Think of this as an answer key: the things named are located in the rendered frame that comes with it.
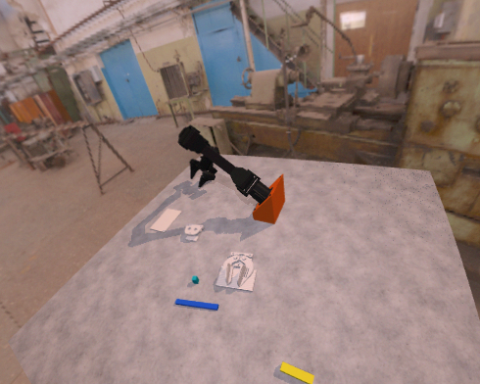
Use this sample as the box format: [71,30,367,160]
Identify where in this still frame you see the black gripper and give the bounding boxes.
[190,155,216,187]

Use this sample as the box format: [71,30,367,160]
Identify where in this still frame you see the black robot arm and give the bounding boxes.
[177,125,273,205]

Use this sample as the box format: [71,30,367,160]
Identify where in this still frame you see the yellow flat bar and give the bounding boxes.
[280,362,314,384]

